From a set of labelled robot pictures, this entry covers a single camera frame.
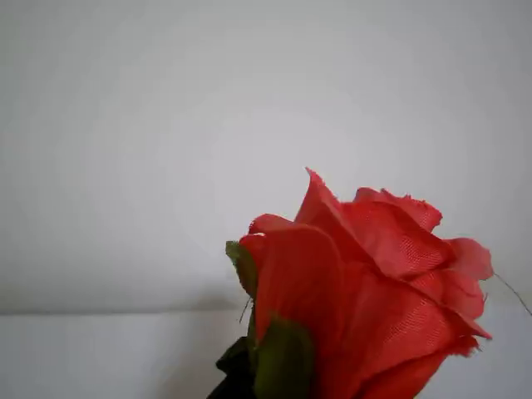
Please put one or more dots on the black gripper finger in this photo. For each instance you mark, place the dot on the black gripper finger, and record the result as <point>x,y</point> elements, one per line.
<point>232,370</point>

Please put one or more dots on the red artificial rose with stem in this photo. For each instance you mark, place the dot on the red artificial rose with stem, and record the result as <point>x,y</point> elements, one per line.
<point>353,311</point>

